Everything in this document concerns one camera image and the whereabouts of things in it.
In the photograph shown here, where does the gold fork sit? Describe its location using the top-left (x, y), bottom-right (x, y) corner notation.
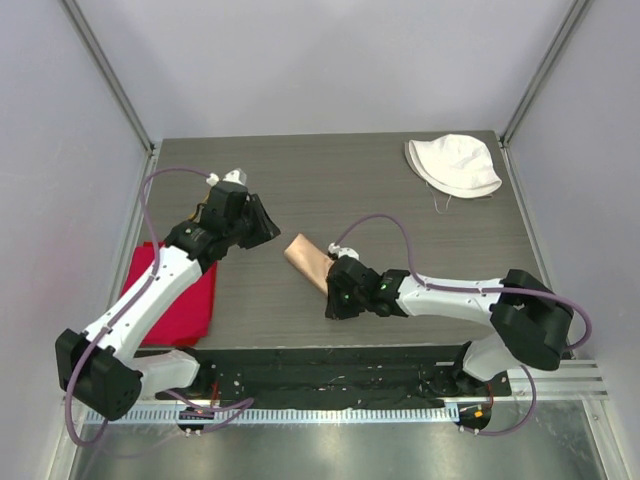
top-left (188, 202), bottom-right (206, 221)

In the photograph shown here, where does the peach cloth napkin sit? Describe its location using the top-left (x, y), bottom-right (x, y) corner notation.
top-left (284, 233), bottom-right (334, 296)

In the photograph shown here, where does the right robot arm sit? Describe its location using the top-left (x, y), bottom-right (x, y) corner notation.
top-left (325, 256), bottom-right (574, 395)

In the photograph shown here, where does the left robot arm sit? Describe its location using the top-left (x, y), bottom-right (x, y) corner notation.
top-left (55, 169), bottom-right (280, 421)

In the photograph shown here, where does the red folded cloth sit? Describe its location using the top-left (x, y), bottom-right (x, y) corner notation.
top-left (115, 242), bottom-right (216, 347)

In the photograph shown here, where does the white bucket hat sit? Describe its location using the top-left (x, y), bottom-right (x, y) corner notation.
top-left (404, 134), bottom-right (502, 199)

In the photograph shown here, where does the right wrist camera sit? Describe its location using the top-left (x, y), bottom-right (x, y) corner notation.
top-left (327, 243), bottom-right (359, 260)

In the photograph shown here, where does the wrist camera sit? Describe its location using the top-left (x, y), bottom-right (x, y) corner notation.
top-left (206, 168), bottom-right (247, 187)
top-left (327, 243), bottom-right (359, 260)

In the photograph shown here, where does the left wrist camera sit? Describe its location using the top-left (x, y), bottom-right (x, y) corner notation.
top-left (206, 168), bottom-right (247, 187)

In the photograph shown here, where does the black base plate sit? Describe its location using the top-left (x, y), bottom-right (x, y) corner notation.
top-left (178, 346), bottom-right (511, 410)

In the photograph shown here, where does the white slotted cable duct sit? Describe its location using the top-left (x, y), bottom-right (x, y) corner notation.
top-left (124, 404), bottom-right (460, 425)

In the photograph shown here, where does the aluminium front rail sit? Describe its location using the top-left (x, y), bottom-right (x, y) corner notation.
top-left (508, 360), bottom-right (609, 401)

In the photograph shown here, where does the left aluminium frame post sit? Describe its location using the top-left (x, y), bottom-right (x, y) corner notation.
top-left (59, 0), bottom-right (155, 156)

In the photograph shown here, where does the aluminium frame post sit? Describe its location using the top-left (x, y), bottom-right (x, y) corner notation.
top-left (59, 0), bottom-right (155, 156)
top-left (500, 0), bottom-right (593, 148)

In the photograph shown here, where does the right aluminium frame post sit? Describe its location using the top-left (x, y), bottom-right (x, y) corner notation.
top-left (500, 0), bottom-right (593, 148)

